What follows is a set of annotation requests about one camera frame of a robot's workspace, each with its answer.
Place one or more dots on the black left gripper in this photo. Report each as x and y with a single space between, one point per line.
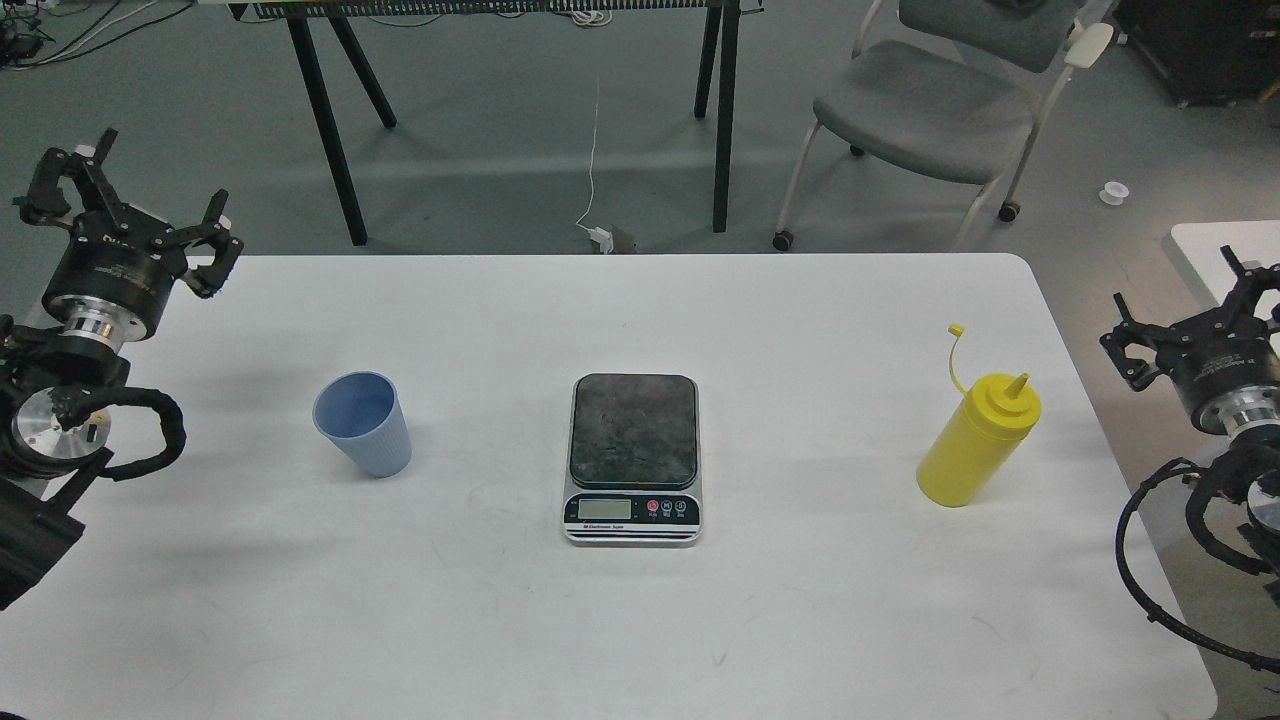
108 275

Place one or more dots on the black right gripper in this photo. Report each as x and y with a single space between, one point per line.
1232 385

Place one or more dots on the yellow squeeze bottle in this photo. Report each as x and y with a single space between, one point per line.
995 414

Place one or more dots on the blue ribbed plastic cup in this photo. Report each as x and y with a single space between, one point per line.
360 413

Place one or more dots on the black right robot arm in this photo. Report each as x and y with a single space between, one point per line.
1231 511

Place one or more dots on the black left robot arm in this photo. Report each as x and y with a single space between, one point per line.
60 382

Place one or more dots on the digital kitchen scale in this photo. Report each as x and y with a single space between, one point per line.
633 473

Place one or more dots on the white side table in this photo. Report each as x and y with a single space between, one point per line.
1195 250

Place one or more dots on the small white spool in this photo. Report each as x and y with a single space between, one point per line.
1114 193

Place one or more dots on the black cabinet in corner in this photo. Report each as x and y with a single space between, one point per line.
1205 53

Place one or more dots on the grey office chair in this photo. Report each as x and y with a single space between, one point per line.
939 117

